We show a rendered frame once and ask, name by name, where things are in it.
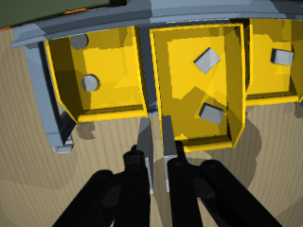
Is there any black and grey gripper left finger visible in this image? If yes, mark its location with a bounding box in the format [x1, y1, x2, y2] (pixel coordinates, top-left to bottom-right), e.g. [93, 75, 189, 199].
[52, 117, 153, 227]

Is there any grey metal block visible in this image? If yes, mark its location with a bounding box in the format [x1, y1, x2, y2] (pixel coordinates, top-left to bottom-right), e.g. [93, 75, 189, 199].
[270, 48, 294, 66]
[194, 47, 221, 74]
[199, 102, 224, 125]

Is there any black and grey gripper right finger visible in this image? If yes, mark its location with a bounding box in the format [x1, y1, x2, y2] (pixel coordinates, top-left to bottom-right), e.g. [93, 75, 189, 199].
[161, 115, 283, 227]

